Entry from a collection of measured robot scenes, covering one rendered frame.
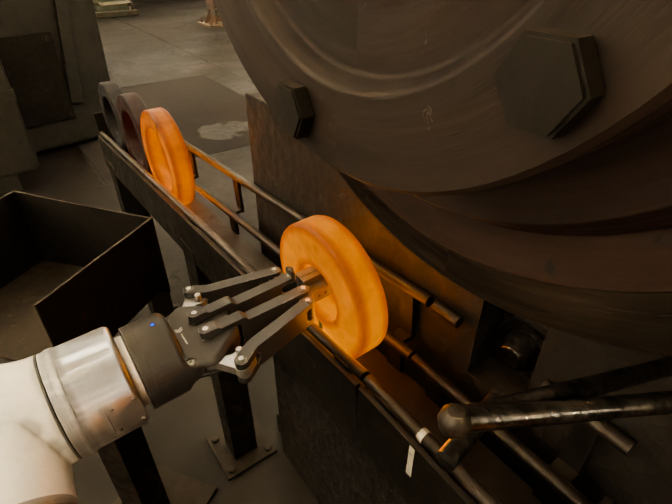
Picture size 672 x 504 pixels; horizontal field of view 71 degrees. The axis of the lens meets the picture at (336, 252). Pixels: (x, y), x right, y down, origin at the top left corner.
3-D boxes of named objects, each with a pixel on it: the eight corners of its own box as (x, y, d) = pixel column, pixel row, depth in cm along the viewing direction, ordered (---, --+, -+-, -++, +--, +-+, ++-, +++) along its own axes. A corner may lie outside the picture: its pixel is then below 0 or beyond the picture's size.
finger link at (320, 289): (289, 294, 46) (305, 310, 44) (331, 274, 48) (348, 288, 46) (290, 305, 47) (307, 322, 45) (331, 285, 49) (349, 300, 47)
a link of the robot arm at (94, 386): (94, 480, 37) (168, 438, 40) (48, 408, 32) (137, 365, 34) (70, 402, 43) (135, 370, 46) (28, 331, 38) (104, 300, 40)
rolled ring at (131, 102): (131, 99, 91) (148, 96, 93) (109, 90, 105) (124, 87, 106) (155, 189, 100) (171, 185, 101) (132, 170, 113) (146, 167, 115)
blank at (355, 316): (295, 194, 52) (269, 203, 51) (389, 249, 42) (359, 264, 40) (310, 303, 61) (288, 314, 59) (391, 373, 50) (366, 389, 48)
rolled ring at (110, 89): (109, 86, 104) (124, 84, 106) (92, 78, 118) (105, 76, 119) (132, 167, 113) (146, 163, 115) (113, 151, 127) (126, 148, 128)
